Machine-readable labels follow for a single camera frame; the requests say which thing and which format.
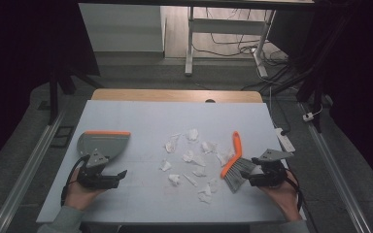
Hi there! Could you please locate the person's right hand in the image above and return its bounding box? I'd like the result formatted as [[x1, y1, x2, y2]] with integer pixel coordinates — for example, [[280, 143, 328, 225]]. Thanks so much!
[[258, 169, 303, 223]]

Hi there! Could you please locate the pale blue table board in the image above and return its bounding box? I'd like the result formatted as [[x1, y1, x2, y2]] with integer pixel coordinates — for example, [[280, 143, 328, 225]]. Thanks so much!
[[35, 99, 306, 225]]

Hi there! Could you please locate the black power strip cable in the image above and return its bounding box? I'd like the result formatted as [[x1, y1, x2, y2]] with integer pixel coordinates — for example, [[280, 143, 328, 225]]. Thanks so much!
[[267, 85, 291, 136]]

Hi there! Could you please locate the pile of white paper scraps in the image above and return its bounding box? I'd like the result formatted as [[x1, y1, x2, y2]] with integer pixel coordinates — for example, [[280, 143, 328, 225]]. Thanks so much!
[[158, 127, 236, 205]]

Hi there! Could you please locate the aluminium rail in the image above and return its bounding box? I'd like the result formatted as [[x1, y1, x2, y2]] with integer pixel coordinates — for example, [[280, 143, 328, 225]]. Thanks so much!
[[0, 109, 67, 233], [298, 102, 373, 233]]

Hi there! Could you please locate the tangle of black floor cables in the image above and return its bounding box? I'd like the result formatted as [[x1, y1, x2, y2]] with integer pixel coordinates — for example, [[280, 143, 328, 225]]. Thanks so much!
[[192, 7, 289, 67]]

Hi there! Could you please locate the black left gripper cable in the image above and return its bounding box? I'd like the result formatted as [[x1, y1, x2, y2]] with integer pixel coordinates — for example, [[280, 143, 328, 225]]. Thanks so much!
[[60, 154, 90, 207]]

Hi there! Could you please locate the dark curtain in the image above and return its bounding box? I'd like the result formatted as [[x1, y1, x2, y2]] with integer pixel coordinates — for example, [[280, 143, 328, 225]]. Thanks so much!
[[267, 0, 373, 197], [0, 0, 102, 178]]

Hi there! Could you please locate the black tripod stand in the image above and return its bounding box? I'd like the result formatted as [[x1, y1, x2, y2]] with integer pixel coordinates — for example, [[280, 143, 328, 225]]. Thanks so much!
[[295, 67, 325, 134], [46, 63, 107, 126]]

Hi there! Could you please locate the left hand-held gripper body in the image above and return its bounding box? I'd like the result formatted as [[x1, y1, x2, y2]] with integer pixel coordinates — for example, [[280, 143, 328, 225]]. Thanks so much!
[[76, 149, 112, 190]]

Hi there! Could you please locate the person's left hand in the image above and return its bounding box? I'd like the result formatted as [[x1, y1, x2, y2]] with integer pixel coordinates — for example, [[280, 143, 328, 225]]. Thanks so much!
[[63, 168, 107, 212]]

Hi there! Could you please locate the black rectangular floor frame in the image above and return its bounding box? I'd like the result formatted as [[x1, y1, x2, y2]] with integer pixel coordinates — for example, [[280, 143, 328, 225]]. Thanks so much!
[[50, 124, 77, 150]]

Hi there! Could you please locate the white power strip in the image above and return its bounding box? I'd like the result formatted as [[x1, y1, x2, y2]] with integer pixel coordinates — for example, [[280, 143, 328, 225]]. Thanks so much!
[[274, 127, 296, 153]]

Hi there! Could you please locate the orange brush with grey bristles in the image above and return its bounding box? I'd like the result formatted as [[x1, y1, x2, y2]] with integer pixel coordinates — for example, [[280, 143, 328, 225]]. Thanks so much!
[[220, 130, 257, 194]]

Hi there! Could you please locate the wooden table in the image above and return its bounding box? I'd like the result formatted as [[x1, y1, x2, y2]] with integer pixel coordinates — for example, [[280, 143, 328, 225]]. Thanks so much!
[[90, 88, 264, 104]]

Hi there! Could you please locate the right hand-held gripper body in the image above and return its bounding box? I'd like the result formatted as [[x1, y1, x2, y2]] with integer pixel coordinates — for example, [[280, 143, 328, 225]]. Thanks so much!
[[254, 148, 295, 188]]

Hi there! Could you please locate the white desk frame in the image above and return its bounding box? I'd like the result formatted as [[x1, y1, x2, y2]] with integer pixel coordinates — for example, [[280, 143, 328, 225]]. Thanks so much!
[[184, 5, 277, 79]]

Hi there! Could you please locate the small white adapter with cable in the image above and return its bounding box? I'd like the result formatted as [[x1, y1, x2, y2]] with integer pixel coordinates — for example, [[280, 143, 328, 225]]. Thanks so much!
[[302, 106, 324, 123]]

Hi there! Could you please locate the grey dustpan with orange edge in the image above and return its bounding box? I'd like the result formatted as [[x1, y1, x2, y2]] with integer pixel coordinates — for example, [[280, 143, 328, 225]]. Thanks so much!
[[76, 130, 132, 163]]

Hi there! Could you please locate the white cabinet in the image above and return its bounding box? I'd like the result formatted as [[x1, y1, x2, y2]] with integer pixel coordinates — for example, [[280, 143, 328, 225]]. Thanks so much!
[[78, 2, 167, 53]]

